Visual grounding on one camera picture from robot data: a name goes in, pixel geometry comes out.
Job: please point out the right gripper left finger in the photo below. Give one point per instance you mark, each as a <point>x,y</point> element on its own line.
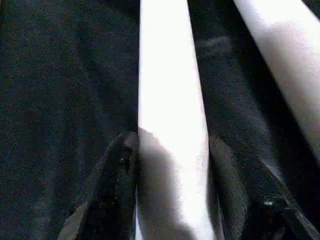
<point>107,200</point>

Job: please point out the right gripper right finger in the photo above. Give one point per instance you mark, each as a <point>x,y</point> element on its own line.
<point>255,205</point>

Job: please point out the white plastic table leg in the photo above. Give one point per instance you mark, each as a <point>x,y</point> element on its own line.
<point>290,55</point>
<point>172,100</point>

